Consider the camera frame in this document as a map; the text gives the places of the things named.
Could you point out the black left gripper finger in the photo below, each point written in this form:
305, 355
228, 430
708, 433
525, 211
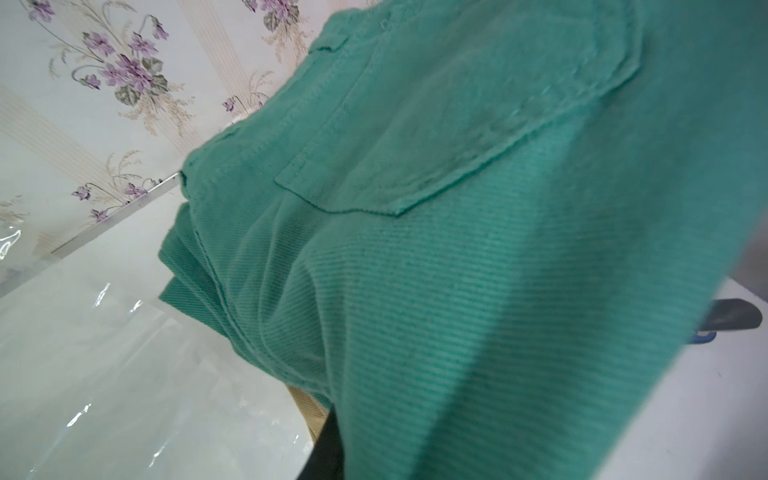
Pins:
326, 461

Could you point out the beige trousers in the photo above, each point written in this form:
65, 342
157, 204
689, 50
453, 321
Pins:
314, 414

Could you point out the clear plastic vacuum bag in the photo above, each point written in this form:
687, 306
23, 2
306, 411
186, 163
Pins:
101, 381

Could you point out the teal garment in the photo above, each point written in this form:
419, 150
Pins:
478, 232

